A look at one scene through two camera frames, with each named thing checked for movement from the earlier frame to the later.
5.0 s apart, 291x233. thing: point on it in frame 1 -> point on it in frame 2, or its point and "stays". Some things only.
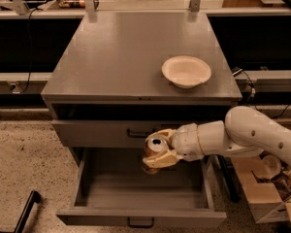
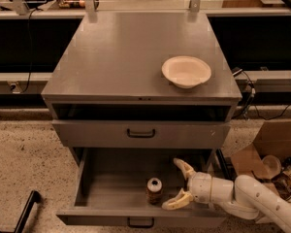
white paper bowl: [185, 71] stays
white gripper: [186, 142] -> [200, 185]
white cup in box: [271, 166] stays
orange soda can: [154, 147] -> [154, 190]
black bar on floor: [34, 198] stays
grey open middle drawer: [113, 188] stays
